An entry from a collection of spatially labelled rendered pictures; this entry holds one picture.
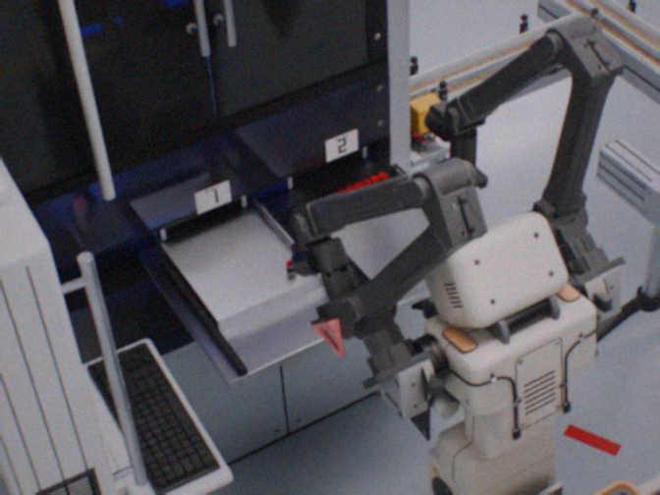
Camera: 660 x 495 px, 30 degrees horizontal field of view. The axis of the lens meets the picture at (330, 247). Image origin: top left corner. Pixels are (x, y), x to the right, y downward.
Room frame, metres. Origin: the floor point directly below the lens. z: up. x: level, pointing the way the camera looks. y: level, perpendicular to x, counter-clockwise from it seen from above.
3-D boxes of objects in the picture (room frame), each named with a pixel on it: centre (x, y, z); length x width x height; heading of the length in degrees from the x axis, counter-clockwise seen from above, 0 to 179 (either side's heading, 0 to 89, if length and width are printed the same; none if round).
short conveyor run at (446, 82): (2.70, -0.44, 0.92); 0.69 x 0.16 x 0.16; 118
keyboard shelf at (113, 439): (1.67, 0.45, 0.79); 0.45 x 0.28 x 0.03; 26
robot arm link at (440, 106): (2.02, -0.27, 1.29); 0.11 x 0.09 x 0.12; 31
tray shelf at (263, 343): (2.08, 0.03, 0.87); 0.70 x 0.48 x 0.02; 118
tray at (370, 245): (2.12, -0.14, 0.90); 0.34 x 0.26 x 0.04; 28
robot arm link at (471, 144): (2.00, -0.28, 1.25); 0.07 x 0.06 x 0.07; 31
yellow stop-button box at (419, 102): (2.44, -0.25, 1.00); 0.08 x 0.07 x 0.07; 28
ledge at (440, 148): (2.49, -0.25, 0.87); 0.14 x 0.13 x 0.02; 28
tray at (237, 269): (2.06, 0.21, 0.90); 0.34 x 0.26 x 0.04; 28
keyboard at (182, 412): (1.69, 0.40, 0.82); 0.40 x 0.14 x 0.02; 26
